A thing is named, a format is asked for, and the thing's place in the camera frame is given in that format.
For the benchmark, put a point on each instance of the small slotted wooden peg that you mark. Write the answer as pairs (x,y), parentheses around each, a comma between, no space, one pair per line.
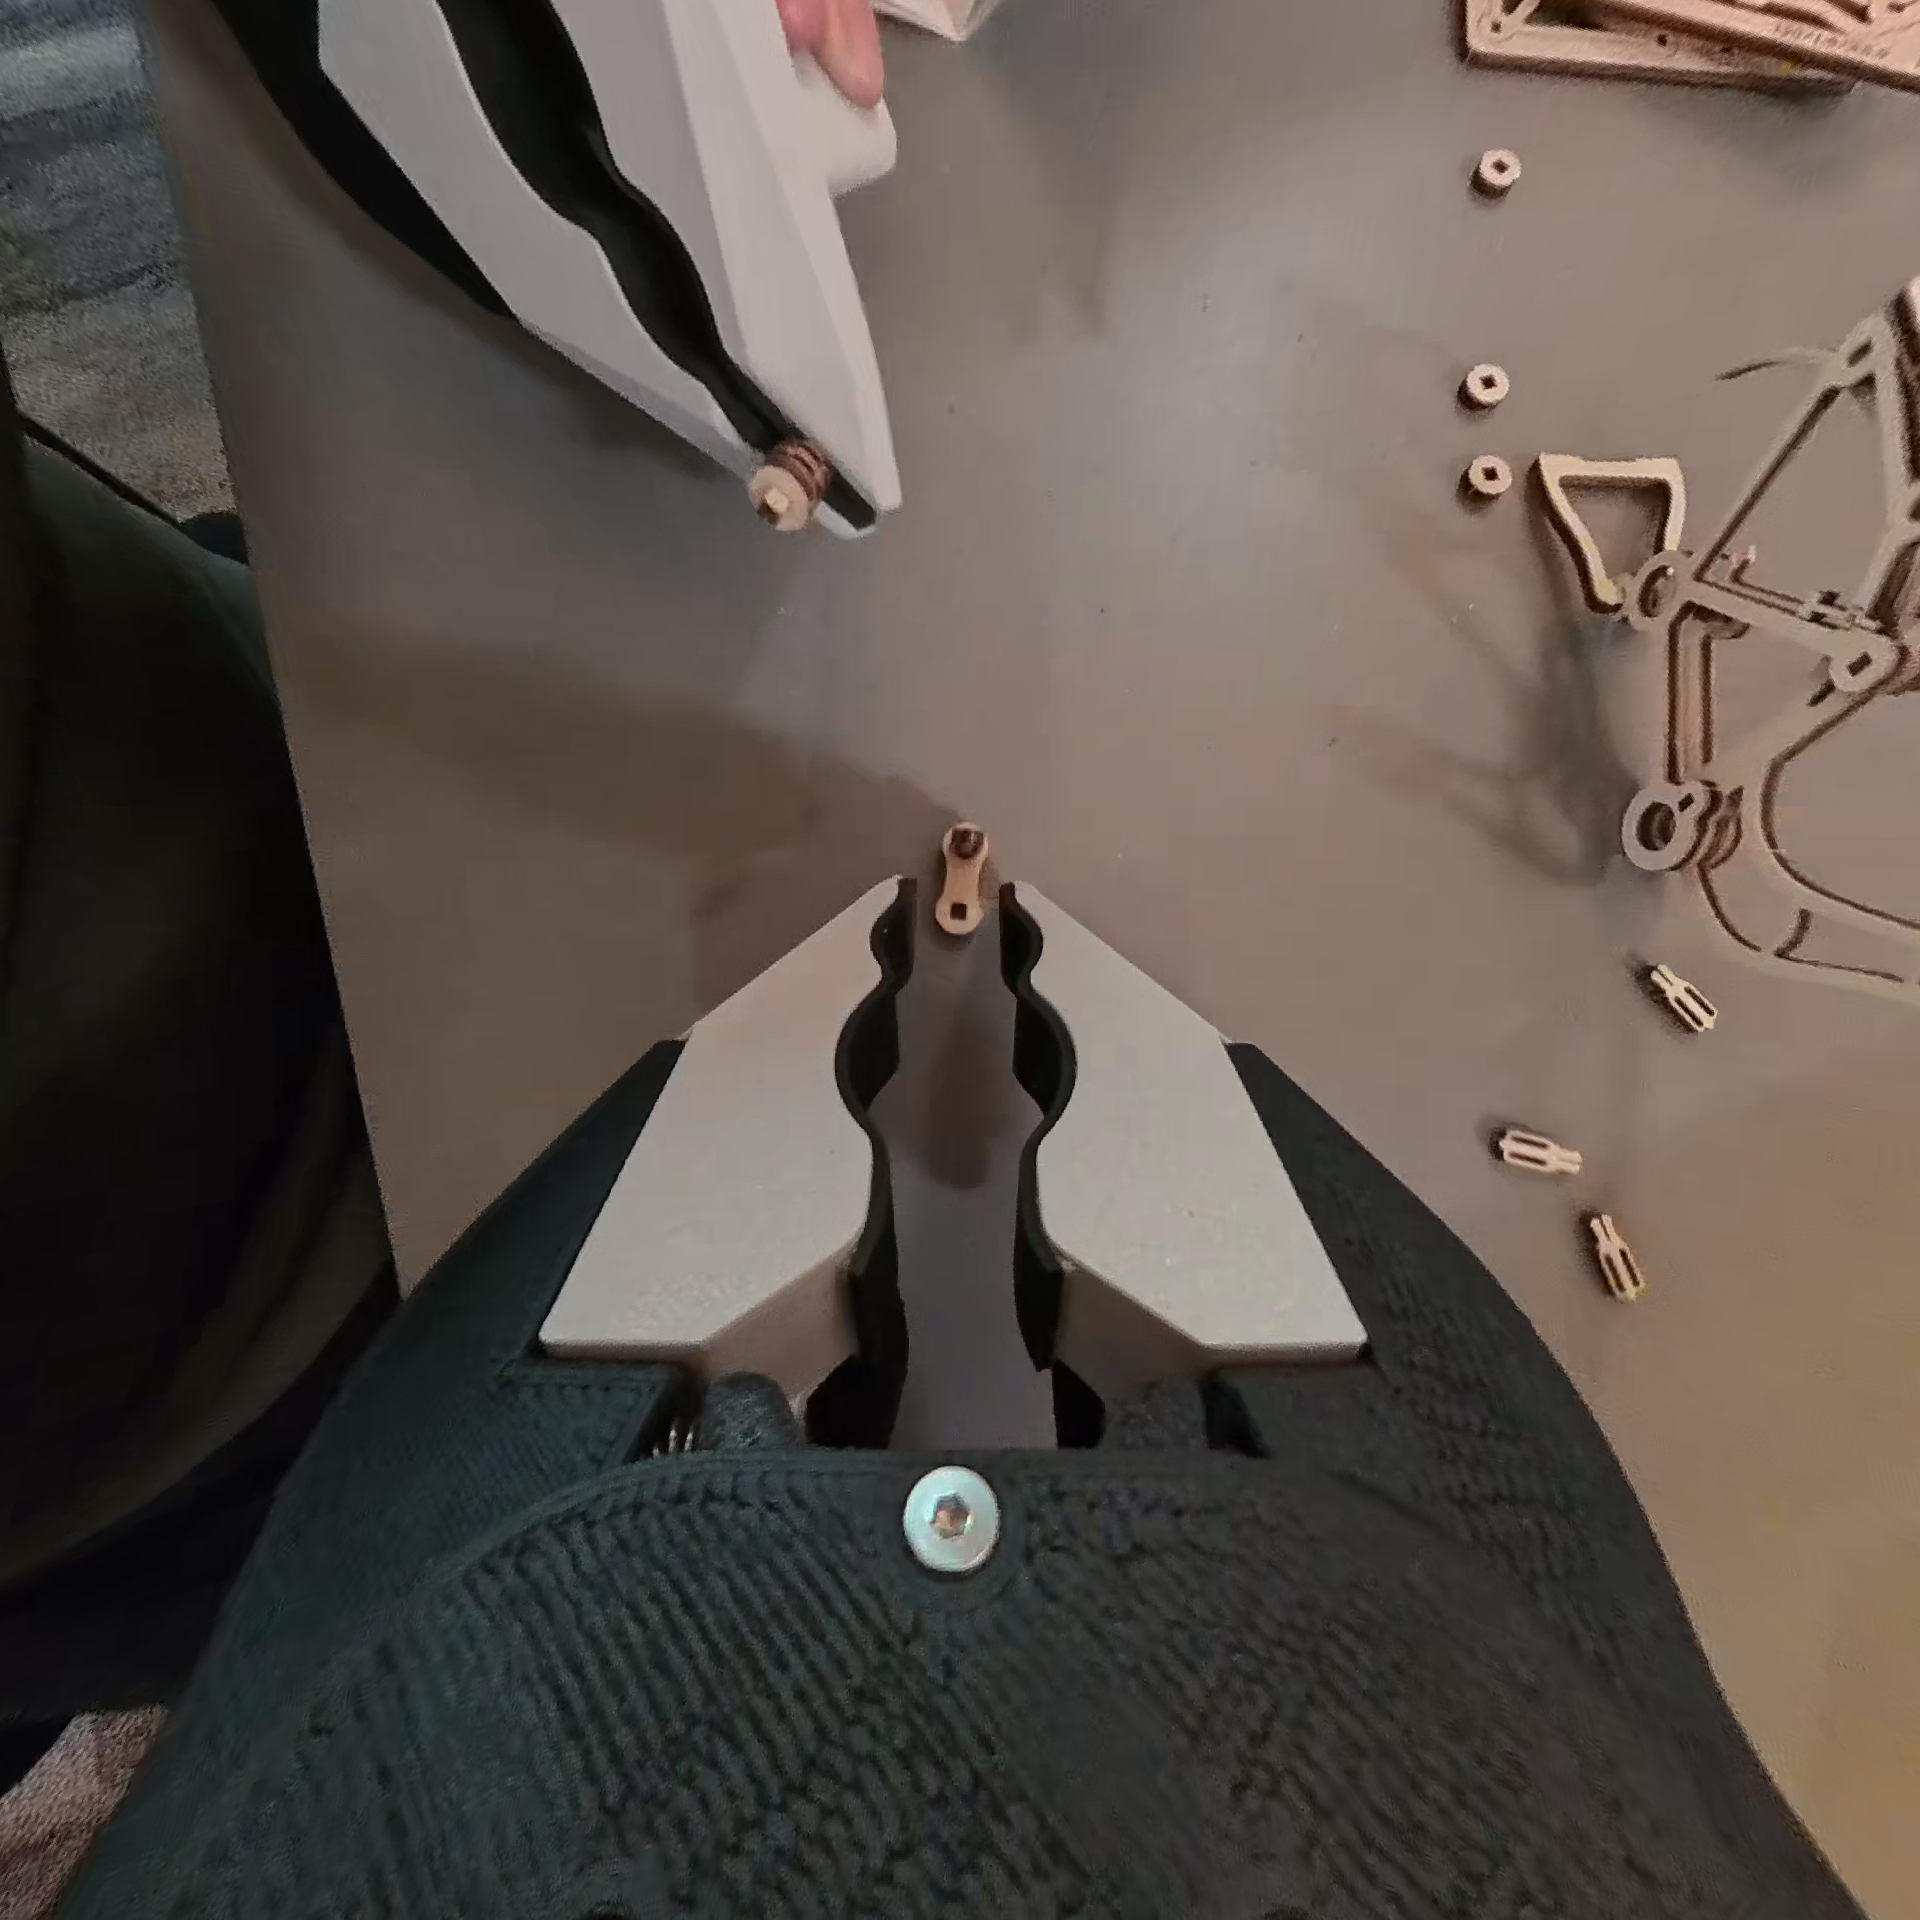
(1684,997)
(1540,1152)
(1616,1258)

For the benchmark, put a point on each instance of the person's dark green clothing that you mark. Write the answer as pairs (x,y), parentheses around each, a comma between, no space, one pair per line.
(149,900)

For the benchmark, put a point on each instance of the wooden crossbow model assembly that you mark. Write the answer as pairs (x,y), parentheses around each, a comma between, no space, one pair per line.
(1606,468)

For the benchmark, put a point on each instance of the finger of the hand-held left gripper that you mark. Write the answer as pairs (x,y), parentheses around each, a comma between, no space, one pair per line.
(751,225)
(452,136)

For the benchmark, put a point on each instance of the small wooden washer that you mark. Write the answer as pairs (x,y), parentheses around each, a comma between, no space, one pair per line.
(1468,387)
(1483,170)
(1470,477)

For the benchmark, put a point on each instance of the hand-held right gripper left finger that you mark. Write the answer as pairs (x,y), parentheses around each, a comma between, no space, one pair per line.
(704,1201)

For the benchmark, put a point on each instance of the wooden axle with gear discs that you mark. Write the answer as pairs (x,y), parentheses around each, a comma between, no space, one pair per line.
(783,492)

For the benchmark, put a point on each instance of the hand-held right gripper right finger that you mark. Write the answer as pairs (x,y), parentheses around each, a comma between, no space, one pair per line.
(1201,1201)

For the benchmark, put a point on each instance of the small wooden link piece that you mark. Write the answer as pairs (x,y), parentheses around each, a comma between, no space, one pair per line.
(956,869)

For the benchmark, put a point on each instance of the person's left hand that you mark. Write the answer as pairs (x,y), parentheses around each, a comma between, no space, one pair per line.
(832,43)

